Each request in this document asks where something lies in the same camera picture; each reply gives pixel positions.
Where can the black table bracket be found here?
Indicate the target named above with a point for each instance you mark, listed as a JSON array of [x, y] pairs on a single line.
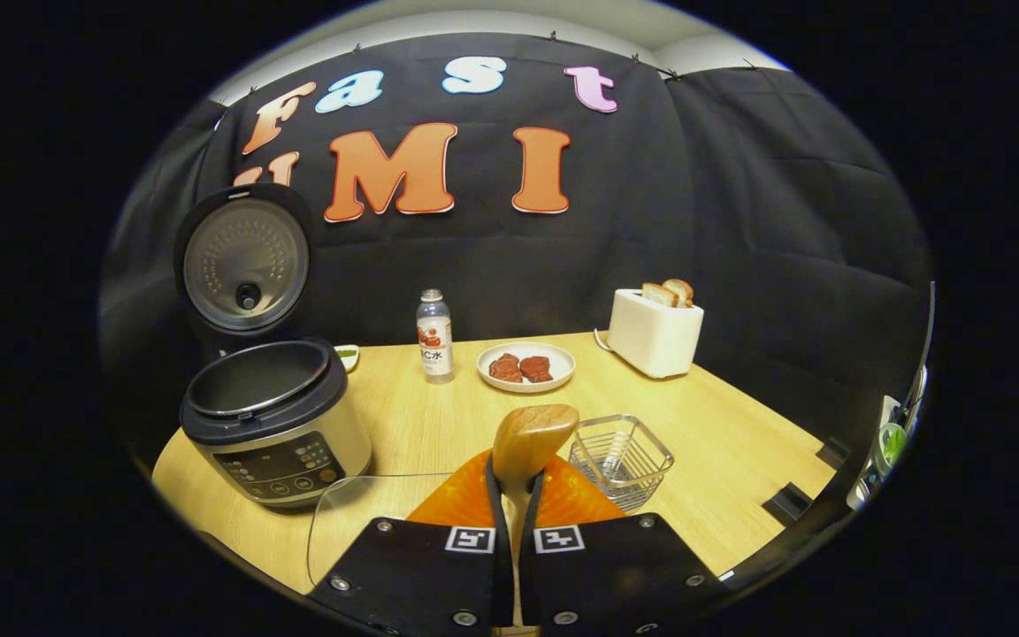
[[788, 502], [832, 453]]

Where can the red meat piece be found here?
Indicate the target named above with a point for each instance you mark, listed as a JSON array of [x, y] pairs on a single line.
[[505, 368], [536, 369]]

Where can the white divided seasoning dish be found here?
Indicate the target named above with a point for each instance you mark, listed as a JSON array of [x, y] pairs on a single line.
[[347, 356]]

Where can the toast slice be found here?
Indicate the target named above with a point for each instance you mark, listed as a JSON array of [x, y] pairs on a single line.
[[682, 290], [658, 295]]

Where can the black backdrop cloth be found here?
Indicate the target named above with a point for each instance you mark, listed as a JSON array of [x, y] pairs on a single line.
[[739, 221]]

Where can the clear water bottle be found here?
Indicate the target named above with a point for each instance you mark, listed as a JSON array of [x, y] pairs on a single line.
[[435, 345]]

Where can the white round plate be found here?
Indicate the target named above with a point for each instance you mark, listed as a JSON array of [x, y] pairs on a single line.
[[554, 376]]

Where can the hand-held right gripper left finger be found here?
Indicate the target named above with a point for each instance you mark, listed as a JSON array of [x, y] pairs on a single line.
[[421, 575]]

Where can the white toaster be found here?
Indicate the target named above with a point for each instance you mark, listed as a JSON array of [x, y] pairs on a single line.
[[651, 341]]

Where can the wooden spoon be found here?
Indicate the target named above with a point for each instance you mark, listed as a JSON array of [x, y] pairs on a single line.
[[532, 438]]

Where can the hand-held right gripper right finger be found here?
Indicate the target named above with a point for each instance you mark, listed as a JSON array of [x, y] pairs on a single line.
[[616, 575]]

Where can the black and silver rice cooker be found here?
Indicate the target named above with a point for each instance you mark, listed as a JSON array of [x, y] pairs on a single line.
[[271, 416]]

